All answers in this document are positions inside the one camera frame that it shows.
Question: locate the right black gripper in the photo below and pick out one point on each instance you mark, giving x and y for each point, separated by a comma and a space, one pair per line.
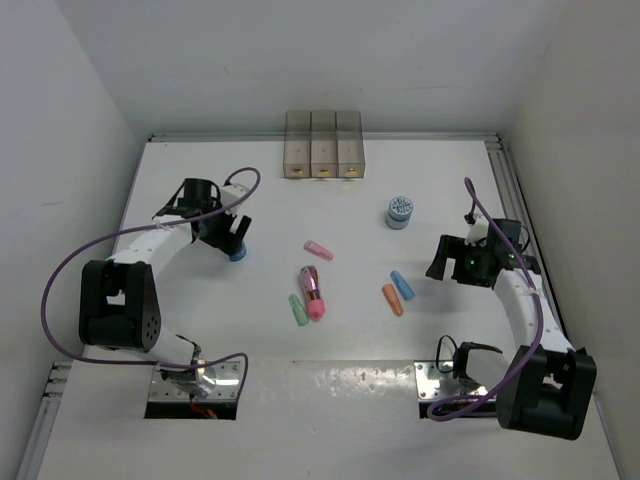
454, 247

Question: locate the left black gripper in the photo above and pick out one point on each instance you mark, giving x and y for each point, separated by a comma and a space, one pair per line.
227, 241

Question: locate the blue ink jar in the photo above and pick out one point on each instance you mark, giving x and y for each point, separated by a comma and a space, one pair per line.
399, 212
239, 254

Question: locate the blue highlighter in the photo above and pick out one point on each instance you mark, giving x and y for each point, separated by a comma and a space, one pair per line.
402, 285

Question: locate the orange highlighter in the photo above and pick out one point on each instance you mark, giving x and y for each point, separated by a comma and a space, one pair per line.
393, 300

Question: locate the pink highlighter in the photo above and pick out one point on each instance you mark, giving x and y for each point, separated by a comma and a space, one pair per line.
318, 250

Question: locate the pink capped marker tube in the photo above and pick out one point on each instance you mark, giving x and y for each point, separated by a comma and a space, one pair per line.
309, 280

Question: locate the green highlighter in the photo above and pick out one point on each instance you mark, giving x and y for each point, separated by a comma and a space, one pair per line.
298, 310

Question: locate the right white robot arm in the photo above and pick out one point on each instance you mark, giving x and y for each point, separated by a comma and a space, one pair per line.
545, 389

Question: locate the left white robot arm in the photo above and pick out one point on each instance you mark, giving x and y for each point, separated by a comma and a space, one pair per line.
119, 306

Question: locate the left clear storage bin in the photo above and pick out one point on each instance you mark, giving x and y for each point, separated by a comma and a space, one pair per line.
297, 145

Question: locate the clear storage bin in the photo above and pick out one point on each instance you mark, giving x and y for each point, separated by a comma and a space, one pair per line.
323, 159
350, 146
297, 145

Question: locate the right clear storage bin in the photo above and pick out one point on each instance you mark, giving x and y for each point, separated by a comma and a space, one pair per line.
350, 146

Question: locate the middle clear storage bin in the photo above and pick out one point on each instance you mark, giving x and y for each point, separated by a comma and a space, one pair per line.
323, 159

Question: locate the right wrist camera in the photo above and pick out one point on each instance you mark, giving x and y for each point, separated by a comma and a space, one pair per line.
478, 228

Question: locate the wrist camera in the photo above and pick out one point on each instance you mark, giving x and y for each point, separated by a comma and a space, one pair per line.
478, 228
230, 194

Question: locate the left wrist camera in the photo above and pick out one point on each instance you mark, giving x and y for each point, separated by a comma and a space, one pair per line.
230, 194

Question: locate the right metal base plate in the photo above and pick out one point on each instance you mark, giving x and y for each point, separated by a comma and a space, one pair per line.
433, 385

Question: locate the metal base plate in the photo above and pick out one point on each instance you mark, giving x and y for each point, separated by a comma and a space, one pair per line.
218, 383
433, 385

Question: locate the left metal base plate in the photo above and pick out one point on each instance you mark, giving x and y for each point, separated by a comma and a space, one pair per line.
218, 383

